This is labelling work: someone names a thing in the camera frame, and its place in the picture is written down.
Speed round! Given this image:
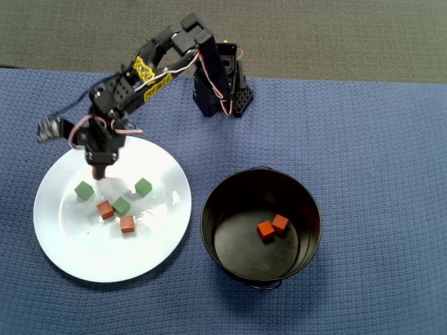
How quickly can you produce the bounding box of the black metal bucket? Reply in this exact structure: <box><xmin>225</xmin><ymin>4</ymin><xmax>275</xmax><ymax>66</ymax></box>
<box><xmin>200</xmin><ymin>166</ymin><xmax>322</xmax><ymax>291</ymax></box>

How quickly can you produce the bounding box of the green cube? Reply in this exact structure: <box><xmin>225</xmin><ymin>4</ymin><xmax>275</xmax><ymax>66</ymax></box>
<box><xmin>134</xmin><ymin>177</ymin><xmax>152</xmax><ymax>198</ymax></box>
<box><xmin>112</xmin><ymin>196</ymin><xmax>131</xmax><ymax>217</ymax></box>
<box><xmin>74</xmin><ymin>180</ymin><xmax>95</xmax><ymax>202</ymax></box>

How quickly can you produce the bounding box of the blue woven cloth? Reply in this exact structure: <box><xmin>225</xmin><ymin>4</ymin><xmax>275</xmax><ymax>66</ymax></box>
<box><xmin>0</xmin><ymin>68</ymin><xmax>447</xmax><ymax>335</ymax></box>

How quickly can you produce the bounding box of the camera circuit board on bracket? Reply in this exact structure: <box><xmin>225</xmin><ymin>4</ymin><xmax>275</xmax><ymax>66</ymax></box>
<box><xmin>36</xmin><ymin>117</ymin><xmax>76</xmax><ymax>143</ymax></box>

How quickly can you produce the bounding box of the white round plate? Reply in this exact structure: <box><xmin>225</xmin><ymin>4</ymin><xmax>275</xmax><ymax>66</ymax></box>
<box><xmin>33</xmin><ymin>135</ymin><xmax>193</xmax><ymax>283</ymax></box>

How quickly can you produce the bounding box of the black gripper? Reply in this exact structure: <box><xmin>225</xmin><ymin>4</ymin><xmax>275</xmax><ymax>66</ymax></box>
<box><xmin>84</xmin><ymin>144</ymin><xmax>120</xmax><ymax>174</ymax></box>

